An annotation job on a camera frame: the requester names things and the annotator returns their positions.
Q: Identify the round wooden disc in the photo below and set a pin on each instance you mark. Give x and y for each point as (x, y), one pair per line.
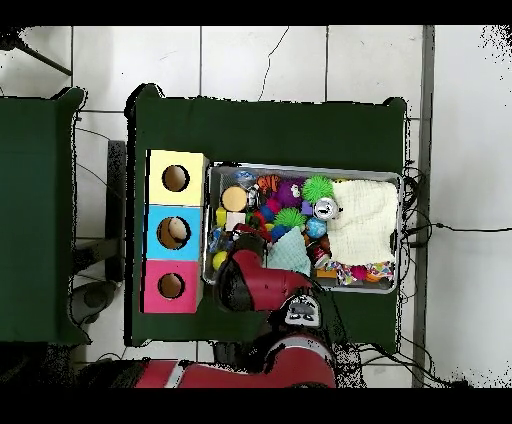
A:
(234, 198)

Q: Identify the large green spiky ball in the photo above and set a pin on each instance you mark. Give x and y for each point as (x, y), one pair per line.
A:
(317, 188)

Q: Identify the red black packet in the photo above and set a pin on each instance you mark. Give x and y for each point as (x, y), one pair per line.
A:
(318, 256)

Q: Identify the yellow block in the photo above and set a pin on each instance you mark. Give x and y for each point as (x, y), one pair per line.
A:
(221, 217)

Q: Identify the blue globe ball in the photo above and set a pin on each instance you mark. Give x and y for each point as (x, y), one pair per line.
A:
(317, 228)

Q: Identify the green cloth side table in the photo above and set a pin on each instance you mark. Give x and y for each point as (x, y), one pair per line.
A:
(36, 216)

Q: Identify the yellow ball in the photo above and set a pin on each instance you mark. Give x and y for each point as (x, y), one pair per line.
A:
(218, 260)

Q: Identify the orange tiger striped toy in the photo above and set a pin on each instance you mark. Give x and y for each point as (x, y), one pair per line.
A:
(267, 183)

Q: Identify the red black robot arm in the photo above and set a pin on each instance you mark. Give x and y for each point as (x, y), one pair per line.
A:
(264, 288)

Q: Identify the cream waffle cloth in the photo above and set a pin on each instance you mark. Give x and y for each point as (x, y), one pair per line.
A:
(364, 220)

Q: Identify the mint green knit cloth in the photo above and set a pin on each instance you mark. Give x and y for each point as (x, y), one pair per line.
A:
(290, 252)

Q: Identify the small green spiky ball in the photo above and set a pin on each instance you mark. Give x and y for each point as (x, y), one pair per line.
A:
(290, 218)

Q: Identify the clear mesh bin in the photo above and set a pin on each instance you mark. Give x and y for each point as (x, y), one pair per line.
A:
(384, 286)

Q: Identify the purple spiky ball with eyes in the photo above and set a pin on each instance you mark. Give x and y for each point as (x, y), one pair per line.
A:
(288, 192)

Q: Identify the wooden box with three holes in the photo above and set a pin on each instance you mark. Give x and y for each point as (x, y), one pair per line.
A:
(157, 234)

